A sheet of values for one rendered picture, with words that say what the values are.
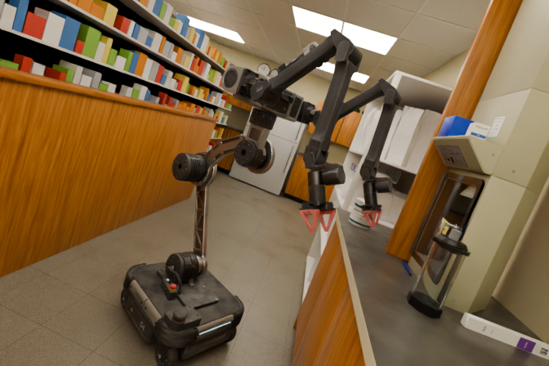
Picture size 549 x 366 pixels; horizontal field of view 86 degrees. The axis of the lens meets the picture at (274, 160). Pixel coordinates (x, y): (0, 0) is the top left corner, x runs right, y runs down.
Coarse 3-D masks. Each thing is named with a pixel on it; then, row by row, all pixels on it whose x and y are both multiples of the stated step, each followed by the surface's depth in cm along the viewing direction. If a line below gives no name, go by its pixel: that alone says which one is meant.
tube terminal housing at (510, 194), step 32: (512, 96) 102; (544, 96) 94; (512, 128) 96; (544, 128) 94; (512, 160) 96; (544, 160) 98; (512, 192) 97; (480, 224) 99; (512, 224) 100; (480, 256) 99; (480, 288) 101
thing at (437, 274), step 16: (432, 240) 92; (432, 256) 91; (448, 256) 88; (464, 256) 87; (432, 272) 90; (448, 272) 88; (416, 288) 93; (432, 288) 89; (448, 288) 89; (432, 304) 89
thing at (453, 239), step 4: (452, 232) 91; (456, 232) 90; (460, 232) 90; (436, 236) 93; (440, 236) 91; (444, 236) 91; (448, 236) 93; (452, 236) 90; (456, 236) 90; (460, 236) 90; (444, 240) 89; (448, 240) 89; (452, 240) 88; (456, 240) 90; (452, 244) 88; (456, 244) 87; (460, 244) 88; (464, 244) 89; (460, 248) 87; (464, 248) 87
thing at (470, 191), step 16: (448, 176) 125; (464, 176) 112; (448, 192) 120; (464, 192) 107; (480, 192) 99; (432, 208) 128; (448, 208) 115; (464, 208) 103; (432, 224) 122; (464, 224) 100; (416, 256) 126
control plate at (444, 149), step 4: (440, 148) 124; (444, 148) 120; (448, 148) 117; (452, 148) 113; (456, 148) 110; (440, 152) 126; (444, 152) 122; (448, 152) 118; (452, 152) 115; (456, 152) 111; (460, 152) 108; (444, 156) 124; (448, 156) 120; (452, 156) 116; (456, 156) 113; (460, 156) 109; (444, 160) 126; (456, 160) 114; (464, 160) 108; (452, 164) 120; (456, 164) 116; (460, 164) 112; (464, 164) 109
